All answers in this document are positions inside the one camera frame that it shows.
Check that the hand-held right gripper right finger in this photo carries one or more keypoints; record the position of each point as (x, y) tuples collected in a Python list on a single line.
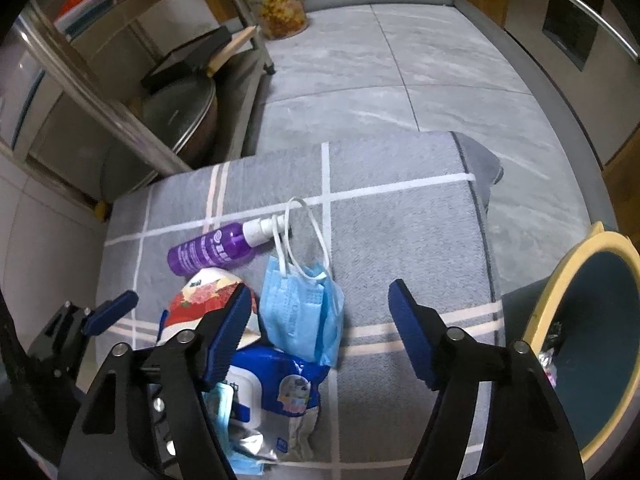
[(412, 330)]

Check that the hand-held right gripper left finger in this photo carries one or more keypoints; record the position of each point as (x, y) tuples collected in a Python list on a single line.
[(227, 340)]

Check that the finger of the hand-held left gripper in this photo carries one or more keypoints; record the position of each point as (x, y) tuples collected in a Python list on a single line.
[(112, 310)]

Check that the blue wet wipes packet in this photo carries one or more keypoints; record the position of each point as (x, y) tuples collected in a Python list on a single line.
[(285, 385)]

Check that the blue face mask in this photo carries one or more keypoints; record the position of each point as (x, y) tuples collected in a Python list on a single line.
[(300, 310)]

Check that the purple spray bottle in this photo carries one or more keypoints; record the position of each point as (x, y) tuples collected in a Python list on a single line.
[(210, 252)]

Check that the teal bin with yellow rim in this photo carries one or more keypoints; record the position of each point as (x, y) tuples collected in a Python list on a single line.
[(590, 360)]

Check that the floral tissue packet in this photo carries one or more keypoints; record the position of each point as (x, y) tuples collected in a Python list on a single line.
[(200, 295)]

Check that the small teal packet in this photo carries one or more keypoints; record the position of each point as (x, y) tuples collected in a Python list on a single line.
[(219, 407)]

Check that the grey checked blanket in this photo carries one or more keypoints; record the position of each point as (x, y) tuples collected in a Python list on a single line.
[(400, 210)]

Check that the metal shelf rack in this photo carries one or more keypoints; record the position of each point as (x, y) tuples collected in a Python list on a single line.
[(100, 105)]

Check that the blue-grey tray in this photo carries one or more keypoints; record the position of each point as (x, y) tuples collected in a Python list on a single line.
[(85, 12)]

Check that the stainless steel oven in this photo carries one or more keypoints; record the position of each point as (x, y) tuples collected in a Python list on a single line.
[(615, 110)]

